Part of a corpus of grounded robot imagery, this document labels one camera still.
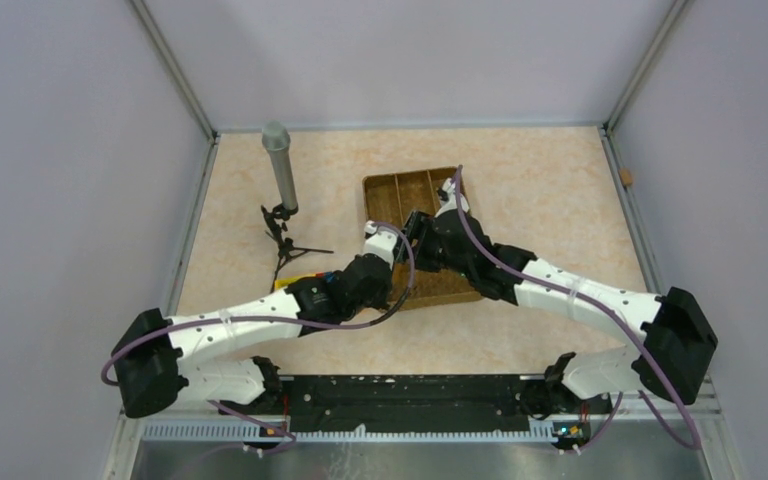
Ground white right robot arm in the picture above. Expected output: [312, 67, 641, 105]
[405, 179, 718, 412]

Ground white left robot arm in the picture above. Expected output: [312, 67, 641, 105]
[101, 221, 415, 418]

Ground woven wicker divided tray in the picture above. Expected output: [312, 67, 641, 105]
[362, 166, 481, 311]

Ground yellow green window block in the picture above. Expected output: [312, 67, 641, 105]
[273, 275, 309, 290]

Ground grey microphone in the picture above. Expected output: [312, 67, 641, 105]
[261, 120, 298, 215]

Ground small brown corner object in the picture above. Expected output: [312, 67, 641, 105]
[618, 168, 634, 188]

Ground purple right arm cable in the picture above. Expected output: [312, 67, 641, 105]
[453, 165, 703, 452]

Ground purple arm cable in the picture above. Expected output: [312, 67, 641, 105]
[453, 165, 703, 452]
[100, 221, 418, 458]

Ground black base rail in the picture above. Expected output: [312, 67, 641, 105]
[251, 374, 597, 439]

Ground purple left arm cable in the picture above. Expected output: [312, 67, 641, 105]
[100, 221, 418, 458]

